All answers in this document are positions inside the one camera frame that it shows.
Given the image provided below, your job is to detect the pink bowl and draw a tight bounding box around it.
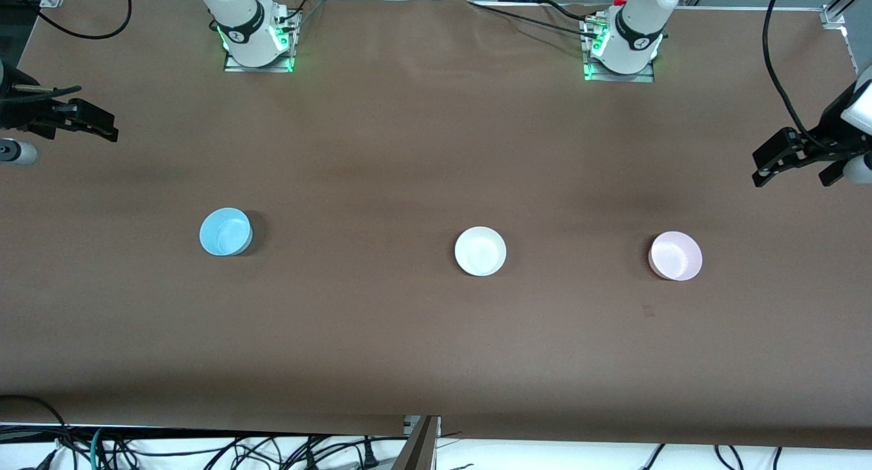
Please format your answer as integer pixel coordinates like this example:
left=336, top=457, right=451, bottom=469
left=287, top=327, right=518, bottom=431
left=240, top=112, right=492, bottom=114
left=648, top=231, right=703, bottom=281

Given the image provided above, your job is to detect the light blue bowl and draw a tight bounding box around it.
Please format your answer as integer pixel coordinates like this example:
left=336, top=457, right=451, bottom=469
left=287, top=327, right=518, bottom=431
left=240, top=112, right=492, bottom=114
left=199, top=207, right=254, bottom=257

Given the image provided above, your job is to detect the white bowl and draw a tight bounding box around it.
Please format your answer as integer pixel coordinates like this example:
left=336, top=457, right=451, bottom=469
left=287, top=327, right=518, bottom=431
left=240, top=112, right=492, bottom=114
left=454, top=226, right=508, bottom=277

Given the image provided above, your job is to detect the brown table cover sheet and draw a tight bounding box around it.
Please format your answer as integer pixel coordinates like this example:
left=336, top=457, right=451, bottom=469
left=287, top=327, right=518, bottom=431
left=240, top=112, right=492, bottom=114
left=0, top=0, right=872, bottom=450

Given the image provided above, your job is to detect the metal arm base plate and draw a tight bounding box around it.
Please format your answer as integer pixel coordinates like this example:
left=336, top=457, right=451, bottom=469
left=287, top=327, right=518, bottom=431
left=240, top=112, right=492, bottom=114
left=581, top=17, right=656, bottom=84
left=223, top=7, right=297, bottom=74

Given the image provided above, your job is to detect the curved black base cable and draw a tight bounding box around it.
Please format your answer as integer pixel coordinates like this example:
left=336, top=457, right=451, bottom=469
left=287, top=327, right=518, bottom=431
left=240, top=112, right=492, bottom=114
left=542, top=0, right=597, bottom=22

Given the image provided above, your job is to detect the thick black cable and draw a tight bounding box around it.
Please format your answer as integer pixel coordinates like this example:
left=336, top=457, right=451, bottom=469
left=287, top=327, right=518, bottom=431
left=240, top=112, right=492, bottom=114
left=0, top=395, right=69, bottom=450

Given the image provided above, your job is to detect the long black base cable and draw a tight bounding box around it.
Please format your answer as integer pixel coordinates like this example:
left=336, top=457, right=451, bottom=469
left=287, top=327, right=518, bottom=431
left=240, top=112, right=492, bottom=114
left=465, top=0, right=593, bottom=40

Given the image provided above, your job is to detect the aluminium frame post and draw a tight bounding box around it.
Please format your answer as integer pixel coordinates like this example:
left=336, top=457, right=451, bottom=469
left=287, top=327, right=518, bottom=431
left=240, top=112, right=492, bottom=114
left=394, top=416, right=442, bottom=470

